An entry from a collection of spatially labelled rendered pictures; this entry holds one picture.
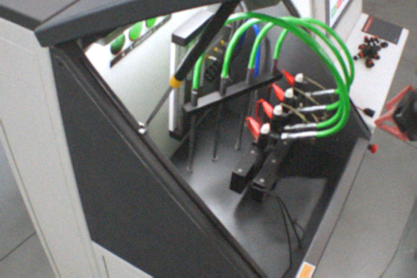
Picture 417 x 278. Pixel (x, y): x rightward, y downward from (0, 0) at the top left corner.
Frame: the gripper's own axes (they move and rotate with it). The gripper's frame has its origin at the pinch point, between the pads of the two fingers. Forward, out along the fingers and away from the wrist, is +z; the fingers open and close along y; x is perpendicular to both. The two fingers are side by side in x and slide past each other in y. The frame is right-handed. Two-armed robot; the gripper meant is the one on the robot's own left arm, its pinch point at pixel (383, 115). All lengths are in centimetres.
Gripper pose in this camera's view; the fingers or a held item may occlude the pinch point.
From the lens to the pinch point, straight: 93.8
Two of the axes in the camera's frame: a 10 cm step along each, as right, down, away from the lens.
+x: 6.1, 7.5, 2.4
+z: -4.5, 0.8, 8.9
